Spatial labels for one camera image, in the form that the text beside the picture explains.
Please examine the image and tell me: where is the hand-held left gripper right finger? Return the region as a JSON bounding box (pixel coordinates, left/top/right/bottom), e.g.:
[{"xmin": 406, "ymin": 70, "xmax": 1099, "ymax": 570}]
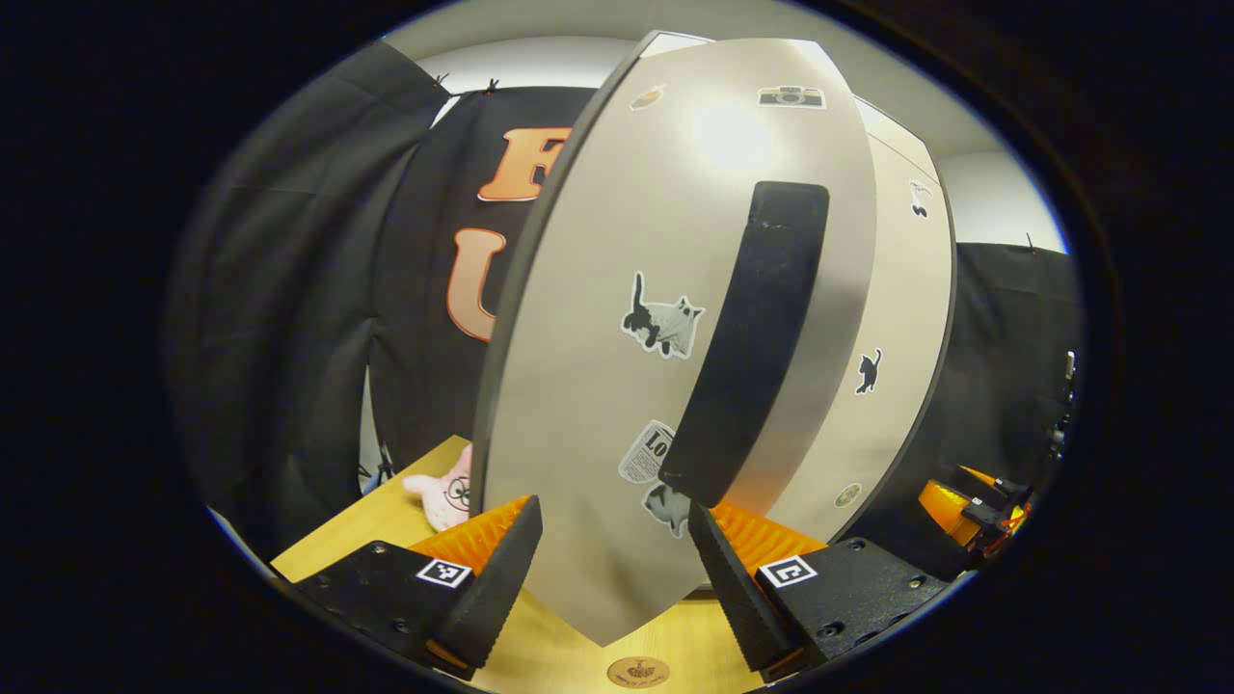
[{"xmin": 686, "ymin": 501, "xmax": 952, "ymax": 678}]

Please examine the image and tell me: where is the pink plush toy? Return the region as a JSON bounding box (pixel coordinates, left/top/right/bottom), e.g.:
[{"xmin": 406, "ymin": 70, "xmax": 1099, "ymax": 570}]
[{"xmin": 402, "ymin": 443, "xmax": 475, "ymax": 533}]

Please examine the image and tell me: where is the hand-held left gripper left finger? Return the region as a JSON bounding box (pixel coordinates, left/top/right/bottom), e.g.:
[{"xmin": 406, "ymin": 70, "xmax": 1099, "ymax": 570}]
[{"xmin": 287, "ymin": 494, "xmax": 545, "ymax": 673}]

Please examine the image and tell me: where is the white cabinet door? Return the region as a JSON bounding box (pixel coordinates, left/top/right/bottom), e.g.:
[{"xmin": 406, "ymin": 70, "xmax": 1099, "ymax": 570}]
[
  {"xmin": 766, "ymin": 135, "xmax": 955, "ymax": 543},
  {"xmin": 472, "ymin": 39, "xmax": 878, "ymax": 649}
]

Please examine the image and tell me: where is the black backdrop cloth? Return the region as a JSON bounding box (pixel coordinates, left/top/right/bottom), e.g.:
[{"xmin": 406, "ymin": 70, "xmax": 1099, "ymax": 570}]
[{"xmin": 169, "ymin": 39, "xmax": 1086, "ymax": 579}]

